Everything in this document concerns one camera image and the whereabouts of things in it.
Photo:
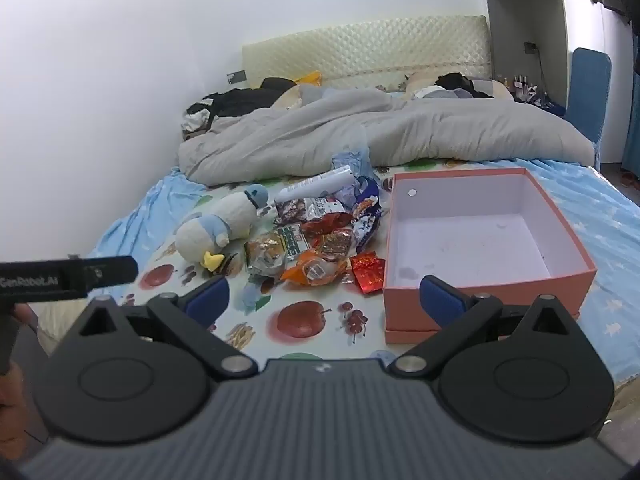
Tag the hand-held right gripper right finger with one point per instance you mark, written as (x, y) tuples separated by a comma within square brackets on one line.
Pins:
[(440, 297)]

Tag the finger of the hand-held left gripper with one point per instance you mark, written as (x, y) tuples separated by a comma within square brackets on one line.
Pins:
[(110, 271)]

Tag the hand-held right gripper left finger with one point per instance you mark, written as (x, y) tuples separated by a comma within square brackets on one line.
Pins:
[(210, 297)]

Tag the orange cardboard box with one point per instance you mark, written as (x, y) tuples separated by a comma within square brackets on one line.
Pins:
[(475, 240)]

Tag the green label snack packet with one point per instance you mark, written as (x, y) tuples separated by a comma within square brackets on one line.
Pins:
[(270, 252)]

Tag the shiny red snack packet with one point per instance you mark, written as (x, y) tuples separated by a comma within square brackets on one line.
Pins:
[(367, 272)]

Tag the orange snack packet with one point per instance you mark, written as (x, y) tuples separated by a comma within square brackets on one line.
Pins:
[(312, 272)]

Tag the blue and white snack packet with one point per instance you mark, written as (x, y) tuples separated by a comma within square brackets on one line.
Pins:
[(367, 220)]

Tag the dark brown patterned snack packet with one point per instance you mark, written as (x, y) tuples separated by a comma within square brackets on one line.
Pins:
[(300, 209)]

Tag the dark red snack packet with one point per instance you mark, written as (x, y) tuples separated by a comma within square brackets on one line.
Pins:
[(330, 221)]

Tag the person's left hand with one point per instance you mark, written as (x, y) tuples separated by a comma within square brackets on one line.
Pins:
[(10, 410)]

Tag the white and blue plush penguin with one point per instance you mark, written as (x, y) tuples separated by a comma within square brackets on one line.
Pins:
[(220, 220)]

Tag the fruit print bed sheet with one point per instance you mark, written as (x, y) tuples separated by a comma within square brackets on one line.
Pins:
[(300, 320)]

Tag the white spray can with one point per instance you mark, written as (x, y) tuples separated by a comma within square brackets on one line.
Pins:
[(315, 185)]

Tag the light blue crinkled packet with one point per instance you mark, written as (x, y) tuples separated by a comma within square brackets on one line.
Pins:
[(352, 162)]

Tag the crumpled white cloth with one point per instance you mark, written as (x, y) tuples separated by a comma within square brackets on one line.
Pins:
[(195, 122)]

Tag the grey duvet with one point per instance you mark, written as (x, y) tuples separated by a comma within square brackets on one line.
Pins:
[(400, 130)]

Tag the light blue star bedsheet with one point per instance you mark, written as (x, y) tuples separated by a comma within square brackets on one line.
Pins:
[(600, 220)]

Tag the black clothes pile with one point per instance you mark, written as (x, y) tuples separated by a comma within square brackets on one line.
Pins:
[(240, 100)]

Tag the black garment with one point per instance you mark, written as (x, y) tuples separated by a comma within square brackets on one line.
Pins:
[(460, 84)]

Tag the beige pillow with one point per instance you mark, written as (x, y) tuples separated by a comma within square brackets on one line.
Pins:
[(420, 82)]

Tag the group of small cosmetic bottles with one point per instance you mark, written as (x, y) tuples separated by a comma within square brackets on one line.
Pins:
[(522, 87)]

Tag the blue-grey pillow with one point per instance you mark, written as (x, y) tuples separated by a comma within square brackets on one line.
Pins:
[(317, 94)]

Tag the blue chair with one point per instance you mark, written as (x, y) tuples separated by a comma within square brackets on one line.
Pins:
[(590, 95)]

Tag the cream quilted headboard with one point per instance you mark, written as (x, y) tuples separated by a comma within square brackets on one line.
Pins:
[(360, 50)]

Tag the white shelf unit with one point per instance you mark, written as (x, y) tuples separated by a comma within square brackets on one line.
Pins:
[(525, 10)]

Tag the grey wall socket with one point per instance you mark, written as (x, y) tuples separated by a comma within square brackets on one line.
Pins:
[(236, 78)]

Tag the wall socket with plug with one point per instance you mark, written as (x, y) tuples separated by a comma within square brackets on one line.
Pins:
[(531, 48)]

